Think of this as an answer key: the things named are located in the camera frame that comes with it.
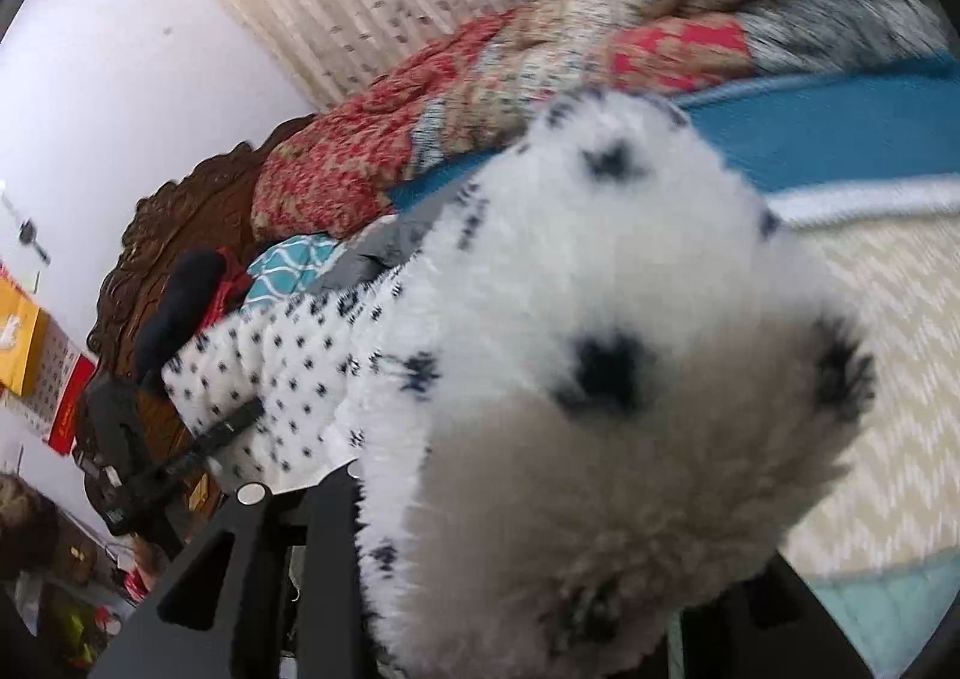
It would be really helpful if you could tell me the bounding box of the teal patterned cloth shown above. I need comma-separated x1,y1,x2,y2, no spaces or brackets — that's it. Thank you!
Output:
246,231,357,311

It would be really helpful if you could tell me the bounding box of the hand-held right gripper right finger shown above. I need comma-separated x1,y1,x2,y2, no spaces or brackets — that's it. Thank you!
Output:
670,550,877,679

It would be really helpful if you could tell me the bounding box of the light teal quilt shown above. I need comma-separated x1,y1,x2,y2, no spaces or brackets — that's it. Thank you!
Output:
810,550,942,679

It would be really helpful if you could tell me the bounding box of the dark blue cushion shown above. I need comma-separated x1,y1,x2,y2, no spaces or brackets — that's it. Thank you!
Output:
133,249,228,396

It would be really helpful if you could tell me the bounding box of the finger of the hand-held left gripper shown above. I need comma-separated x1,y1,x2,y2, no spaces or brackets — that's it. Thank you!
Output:
160,398,266,479

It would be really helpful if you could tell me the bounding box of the red patterned quilt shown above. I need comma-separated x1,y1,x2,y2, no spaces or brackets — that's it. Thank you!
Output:
250,0,755,243

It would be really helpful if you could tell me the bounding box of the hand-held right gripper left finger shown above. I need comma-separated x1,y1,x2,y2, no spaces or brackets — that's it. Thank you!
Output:
88,467,377,679

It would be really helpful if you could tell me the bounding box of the white fluffy spotted sweater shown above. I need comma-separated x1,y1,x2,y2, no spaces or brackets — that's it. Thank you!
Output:
160,86,880,679

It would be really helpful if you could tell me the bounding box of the dark wall hook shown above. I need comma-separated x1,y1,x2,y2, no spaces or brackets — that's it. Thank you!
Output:
0,191,55,269

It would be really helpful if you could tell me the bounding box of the carved wooden headboard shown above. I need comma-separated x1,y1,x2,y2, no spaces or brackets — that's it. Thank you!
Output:
85,113,320,549

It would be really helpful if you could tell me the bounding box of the grey garment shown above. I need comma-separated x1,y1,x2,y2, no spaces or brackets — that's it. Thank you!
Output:
310,167,482,291

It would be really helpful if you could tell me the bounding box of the beige zigzag bed sheet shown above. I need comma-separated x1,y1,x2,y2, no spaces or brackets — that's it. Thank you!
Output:
769,212,960,579

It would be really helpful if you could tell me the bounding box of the blue blanket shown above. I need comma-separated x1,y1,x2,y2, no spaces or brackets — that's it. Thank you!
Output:
388,50,960,226

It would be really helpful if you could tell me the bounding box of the red cloth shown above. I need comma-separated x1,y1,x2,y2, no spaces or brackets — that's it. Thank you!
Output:
201,265,254,321

